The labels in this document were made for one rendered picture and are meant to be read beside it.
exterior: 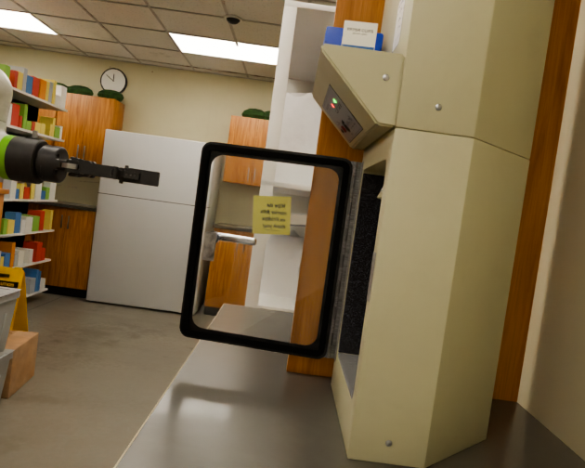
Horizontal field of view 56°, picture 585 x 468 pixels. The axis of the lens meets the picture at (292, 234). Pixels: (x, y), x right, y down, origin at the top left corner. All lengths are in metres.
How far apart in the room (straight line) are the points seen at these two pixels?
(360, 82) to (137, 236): 5.18
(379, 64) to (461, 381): 0.48
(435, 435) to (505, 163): 0.42
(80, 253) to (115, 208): 0.65
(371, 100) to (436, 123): 0.09
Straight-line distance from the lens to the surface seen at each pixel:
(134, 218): 5.86
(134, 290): 5.93
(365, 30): 0.88
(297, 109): 2.21
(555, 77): 1.28
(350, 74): 0.78
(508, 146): 0.90
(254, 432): 0.88
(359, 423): 0.82
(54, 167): 1.20
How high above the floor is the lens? 1.29
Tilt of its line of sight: 3 degrees down
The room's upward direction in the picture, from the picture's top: 8 degrees clockwise
